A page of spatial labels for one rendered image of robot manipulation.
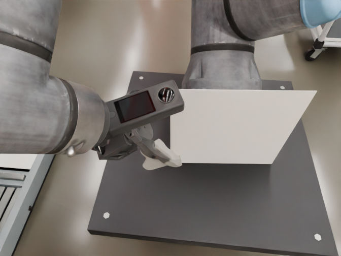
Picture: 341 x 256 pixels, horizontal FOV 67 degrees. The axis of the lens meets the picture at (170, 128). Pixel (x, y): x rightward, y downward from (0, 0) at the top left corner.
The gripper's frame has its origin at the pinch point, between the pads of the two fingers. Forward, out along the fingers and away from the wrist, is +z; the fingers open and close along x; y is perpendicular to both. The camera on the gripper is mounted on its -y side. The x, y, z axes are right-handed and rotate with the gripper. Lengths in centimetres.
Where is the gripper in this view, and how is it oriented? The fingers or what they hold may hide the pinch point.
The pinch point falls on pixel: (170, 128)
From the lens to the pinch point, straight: 50.6
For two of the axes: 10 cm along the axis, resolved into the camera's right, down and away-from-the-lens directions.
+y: -7.9, 4.6, 4.1
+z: 5.0, 1.0, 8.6
